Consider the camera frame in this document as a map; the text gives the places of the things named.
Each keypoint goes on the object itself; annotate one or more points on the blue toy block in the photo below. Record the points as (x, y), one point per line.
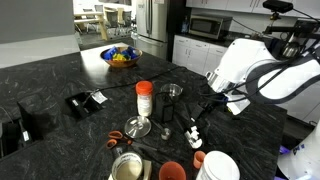
(110, 53)
(130, 52)

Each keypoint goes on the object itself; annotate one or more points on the black and silver tool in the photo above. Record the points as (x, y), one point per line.
(194, 137)

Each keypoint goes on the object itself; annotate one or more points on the wooden table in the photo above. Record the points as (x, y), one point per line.
(90, 20)

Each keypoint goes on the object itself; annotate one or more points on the white upper kitchen cabinets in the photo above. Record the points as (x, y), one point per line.
(226, 4)

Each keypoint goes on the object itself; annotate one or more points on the red-orange bowl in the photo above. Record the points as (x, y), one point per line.
(172, 171)

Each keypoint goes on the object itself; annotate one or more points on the white kitchen cabinets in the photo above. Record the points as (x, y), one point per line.
(226, 4)
(196, 55)

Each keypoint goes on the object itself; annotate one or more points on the orange lid spice jar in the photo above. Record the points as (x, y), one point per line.
(144, 103)

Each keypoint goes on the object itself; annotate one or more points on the blue bottle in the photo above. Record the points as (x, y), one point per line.
(185, 25)

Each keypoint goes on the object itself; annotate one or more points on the wooden bowl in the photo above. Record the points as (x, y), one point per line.
(121, 62)

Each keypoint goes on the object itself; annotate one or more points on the yellow toy block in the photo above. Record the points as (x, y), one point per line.
(119, 57)

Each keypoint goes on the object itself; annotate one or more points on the stainless steel refrigerator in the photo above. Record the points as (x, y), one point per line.
(155, 25)

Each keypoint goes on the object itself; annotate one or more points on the metal measuring spoon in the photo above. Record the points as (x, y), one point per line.
(165, 133)

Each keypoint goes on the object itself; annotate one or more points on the small black box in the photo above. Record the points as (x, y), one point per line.
(164, 108)

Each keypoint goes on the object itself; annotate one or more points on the large black raised outlet box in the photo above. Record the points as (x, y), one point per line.
(36, 115)

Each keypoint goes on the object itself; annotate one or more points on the white lower kitchen cabinets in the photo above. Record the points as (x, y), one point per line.
(196, 55)

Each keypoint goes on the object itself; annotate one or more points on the black pop-up power outlet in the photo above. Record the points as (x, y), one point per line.
(81, 105)

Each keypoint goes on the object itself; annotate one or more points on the steel microwave oven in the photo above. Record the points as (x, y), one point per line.
(208, 26)

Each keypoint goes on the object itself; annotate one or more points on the black camera on stand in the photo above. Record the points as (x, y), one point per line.
(277, 6)

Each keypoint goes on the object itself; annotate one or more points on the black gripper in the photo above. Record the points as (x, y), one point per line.
(215, 101)

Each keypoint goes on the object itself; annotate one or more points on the round glass lid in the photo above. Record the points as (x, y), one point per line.
(137, 126)

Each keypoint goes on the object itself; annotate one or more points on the small orange cup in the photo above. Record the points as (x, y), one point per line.
(199, 159)

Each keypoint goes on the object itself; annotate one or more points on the white lidded container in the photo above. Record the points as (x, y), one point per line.
(218, 166)

